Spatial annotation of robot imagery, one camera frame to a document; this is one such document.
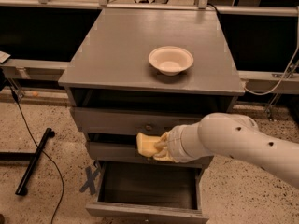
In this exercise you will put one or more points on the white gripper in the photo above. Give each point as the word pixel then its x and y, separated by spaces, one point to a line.
pixel 175 144

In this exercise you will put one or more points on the yellow sponge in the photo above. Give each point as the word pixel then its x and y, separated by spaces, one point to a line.
pixel 146 144

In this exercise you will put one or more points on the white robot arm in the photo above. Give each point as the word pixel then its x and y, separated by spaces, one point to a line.
pixel 234 136

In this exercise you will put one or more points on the grey bottom drawer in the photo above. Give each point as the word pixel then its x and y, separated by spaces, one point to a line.
pixel 168 194

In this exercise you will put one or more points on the grey drawer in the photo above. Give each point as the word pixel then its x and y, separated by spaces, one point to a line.
pixel 99 124
pixel 128 153
pixel 168 194

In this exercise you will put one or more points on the grey middle drawer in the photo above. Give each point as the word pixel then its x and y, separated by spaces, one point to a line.
pixel 128 153

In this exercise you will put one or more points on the grey top drawer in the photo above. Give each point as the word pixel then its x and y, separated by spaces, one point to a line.
pixel 99 124

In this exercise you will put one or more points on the grey drawer cabinet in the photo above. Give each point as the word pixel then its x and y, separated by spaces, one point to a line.
pixel 111 70

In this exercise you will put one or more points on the white paper bowl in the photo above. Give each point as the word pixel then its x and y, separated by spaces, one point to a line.
pixel 170 60

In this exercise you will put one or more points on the black stand leg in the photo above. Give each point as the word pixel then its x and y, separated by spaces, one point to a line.
pixel 22 188

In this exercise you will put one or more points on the metal rail frame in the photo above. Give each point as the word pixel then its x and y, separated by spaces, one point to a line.
pixel 33 69

